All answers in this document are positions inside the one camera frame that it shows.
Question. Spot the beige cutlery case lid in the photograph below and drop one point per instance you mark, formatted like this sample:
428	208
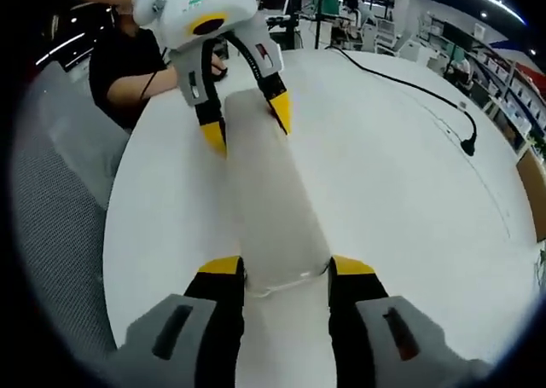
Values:
273	183

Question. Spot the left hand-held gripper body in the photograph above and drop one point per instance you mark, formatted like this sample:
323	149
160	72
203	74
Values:
196	4

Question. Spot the storage shelving unit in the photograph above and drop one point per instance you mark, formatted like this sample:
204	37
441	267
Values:
503	77

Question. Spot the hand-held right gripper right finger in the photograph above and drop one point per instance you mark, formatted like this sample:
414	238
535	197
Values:
354	311

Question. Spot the beige cutlery case base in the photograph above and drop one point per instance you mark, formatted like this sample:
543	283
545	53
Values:
290	286

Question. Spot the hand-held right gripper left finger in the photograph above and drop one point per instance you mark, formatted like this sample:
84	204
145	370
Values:
217	320

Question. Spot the brown cardboard box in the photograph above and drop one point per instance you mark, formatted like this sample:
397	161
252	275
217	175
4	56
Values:
533	196

